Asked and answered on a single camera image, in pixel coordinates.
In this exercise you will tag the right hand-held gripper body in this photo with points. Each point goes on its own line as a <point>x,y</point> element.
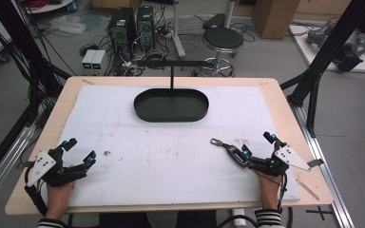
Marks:
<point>277,161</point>

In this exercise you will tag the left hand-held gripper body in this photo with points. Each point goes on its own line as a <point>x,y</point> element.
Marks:
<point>41,165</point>

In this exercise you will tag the grey key fob with clasp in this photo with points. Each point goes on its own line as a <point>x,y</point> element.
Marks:
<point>231,152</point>

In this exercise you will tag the person's right hand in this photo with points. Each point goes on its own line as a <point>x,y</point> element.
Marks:
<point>269,190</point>

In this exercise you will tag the person's left hand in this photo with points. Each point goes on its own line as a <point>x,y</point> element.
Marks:
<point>59,197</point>

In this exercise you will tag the small dark debris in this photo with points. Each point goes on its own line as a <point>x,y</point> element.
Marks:
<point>107,153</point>

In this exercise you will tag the wooden table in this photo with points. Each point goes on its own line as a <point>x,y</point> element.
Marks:
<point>301,126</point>

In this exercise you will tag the grey tape piece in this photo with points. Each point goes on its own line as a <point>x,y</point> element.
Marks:
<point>315,163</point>

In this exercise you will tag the thin wooden stick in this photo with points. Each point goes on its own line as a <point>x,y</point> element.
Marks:
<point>307,189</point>

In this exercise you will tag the white foam mat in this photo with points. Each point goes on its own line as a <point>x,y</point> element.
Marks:
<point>171,158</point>

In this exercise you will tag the white power supply unit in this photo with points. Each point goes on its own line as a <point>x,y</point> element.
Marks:
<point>99,60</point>
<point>87,60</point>

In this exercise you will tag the black stand with oval tray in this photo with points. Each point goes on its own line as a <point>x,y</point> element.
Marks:
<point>171,106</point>

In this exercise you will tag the white floor board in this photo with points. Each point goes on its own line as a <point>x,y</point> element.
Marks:
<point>304,47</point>

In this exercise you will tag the black round stool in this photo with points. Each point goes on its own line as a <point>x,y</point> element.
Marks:
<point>222,38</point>

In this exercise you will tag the grey robot equipment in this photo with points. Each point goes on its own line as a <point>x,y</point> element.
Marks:
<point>348,50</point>

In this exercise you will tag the clear plastic bag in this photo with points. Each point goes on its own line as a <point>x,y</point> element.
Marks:
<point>67,24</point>

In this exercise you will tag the cardboard box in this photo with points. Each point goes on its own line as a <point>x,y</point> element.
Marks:
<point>275,17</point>

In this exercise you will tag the black computer tower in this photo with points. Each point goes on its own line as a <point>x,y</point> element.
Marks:
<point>145,27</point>
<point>121,31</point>

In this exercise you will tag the white desk leg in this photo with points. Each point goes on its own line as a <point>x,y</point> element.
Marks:
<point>177,28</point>

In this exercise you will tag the aluminium rail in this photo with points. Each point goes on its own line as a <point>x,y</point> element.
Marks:
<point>323,167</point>
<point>3,164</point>

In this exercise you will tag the black metal frame strut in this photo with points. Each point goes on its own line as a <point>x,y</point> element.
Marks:
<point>15,38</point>
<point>332,44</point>

